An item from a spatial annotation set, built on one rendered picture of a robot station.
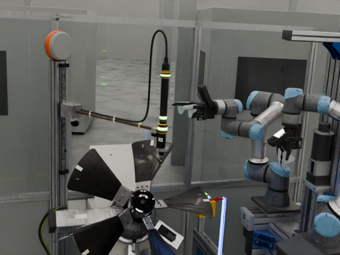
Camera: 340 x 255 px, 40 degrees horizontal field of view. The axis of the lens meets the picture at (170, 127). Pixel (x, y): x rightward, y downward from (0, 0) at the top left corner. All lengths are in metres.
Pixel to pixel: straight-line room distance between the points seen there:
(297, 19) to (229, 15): 0.69
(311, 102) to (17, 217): 1.81
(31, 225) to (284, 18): 3.21
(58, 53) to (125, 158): 0.66
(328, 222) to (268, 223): 0.66
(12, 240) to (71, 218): 0.79
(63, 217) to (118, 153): 0.51
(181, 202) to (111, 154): 0.51
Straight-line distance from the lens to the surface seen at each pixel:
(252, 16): 4.84
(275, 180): 2.72
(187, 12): 6.43
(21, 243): 3.01
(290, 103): 2.08
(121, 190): 2.22
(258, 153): 2.73
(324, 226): 2.19
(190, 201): 2.29
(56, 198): 2.73
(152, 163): 2.29
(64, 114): 2.55
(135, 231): 2.31
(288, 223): 2.79
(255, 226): 2.74
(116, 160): 2.53
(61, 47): 2.56
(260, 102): 2.62
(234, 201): 3.28
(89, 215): 2.29
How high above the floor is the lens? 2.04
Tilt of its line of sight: 13 degrees down
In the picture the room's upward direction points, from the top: 3 degrees clockwise
